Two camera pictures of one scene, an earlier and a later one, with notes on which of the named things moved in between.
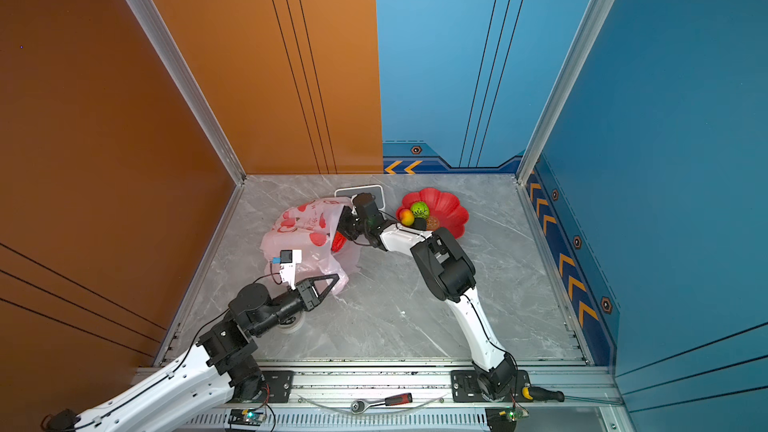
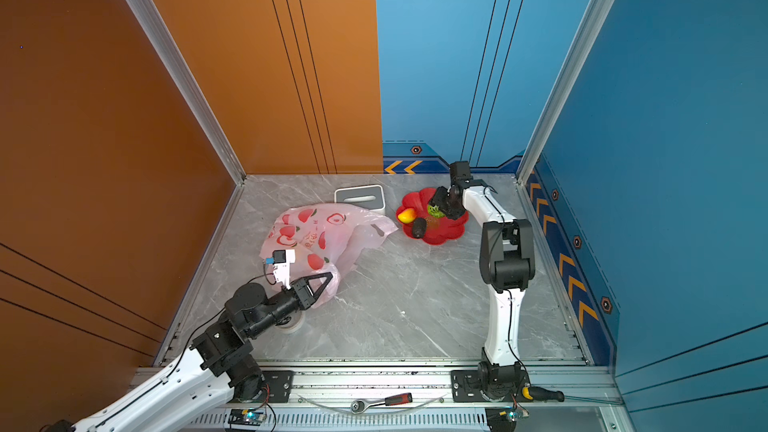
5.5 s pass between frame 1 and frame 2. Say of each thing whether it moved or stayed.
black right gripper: moved
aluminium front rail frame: stayed
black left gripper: stayed
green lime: moved
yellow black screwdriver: stayed
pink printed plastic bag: stayed
